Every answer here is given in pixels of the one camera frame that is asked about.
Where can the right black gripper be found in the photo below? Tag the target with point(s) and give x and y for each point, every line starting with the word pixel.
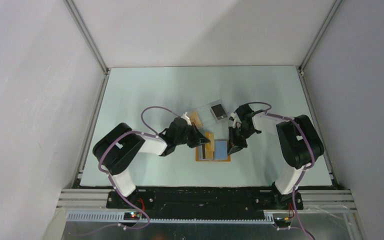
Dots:
pixel 234 145

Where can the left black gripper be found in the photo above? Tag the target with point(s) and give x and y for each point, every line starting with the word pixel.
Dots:
pixel 198 139

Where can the orange leather card holder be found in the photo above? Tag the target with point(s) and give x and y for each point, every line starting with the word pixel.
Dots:
pixel 221 151

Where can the clear plastic card tray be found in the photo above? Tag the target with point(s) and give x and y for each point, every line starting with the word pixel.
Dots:
pixel 202 116

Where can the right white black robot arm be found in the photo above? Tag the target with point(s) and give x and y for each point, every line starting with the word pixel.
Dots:
pixel 299 141

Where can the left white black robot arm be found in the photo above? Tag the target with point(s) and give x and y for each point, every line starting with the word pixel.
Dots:
pixel 118 148

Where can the black credit card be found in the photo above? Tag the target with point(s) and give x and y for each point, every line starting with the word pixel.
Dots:
pixel 219 112

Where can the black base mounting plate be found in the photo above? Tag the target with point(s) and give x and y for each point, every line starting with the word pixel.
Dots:
pixel 210 203

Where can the left controller circuit board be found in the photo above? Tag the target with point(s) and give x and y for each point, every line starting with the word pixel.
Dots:
pixel 132 216

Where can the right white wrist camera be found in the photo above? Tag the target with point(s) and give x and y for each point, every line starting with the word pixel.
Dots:
pixel 236 122

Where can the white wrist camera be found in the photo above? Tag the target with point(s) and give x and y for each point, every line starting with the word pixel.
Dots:
pixel 186 117
pixel 236 122

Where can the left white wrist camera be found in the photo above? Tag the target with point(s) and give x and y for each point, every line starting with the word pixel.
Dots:
pixel 186 117

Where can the right aluminium frame rail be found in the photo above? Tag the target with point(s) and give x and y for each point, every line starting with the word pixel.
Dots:
pixel 301 70

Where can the aluminium frame rail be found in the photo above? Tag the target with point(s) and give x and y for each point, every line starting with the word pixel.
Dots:
pixel 102 83
pixel 301 70

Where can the grey slotted cable duct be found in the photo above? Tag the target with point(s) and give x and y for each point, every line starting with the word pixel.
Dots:
pixel 117 217

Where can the left aluminium frame rail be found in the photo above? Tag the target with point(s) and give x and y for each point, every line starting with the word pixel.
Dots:
pixel 102 83

